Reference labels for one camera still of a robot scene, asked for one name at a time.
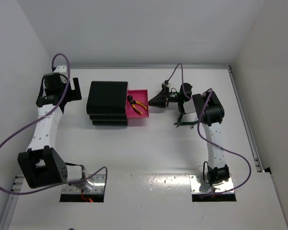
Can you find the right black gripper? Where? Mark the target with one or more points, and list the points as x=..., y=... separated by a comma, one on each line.
x=159, y=101

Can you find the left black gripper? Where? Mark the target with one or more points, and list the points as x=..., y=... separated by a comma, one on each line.
x=73, y=94

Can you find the pink top drawer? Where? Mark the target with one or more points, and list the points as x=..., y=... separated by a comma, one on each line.
x=137, y=104

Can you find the black drawer cabinet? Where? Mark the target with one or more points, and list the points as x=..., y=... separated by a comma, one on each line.
x=106, y=103

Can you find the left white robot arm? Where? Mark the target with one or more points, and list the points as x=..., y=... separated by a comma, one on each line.
x=41, y=164

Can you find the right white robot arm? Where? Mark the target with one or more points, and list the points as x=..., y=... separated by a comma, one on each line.
x=199, y=109

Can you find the green flush cutters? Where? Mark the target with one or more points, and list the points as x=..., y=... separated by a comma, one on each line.
x=184, y=123

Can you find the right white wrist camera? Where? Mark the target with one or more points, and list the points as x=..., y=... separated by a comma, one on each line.
x=165, y=85

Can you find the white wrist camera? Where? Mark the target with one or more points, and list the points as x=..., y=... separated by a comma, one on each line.
x=165, y=85
x=61, y=69

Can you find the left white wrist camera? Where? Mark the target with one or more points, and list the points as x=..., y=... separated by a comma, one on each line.
x=61, y=69

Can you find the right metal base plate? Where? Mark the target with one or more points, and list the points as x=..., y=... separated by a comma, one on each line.
x=199, y=187

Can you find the metal base plate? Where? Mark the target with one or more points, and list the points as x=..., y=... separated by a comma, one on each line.
x=94, y=186
x=199, y=187

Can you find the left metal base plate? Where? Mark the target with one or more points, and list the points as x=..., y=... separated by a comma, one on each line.
x=94, y=186

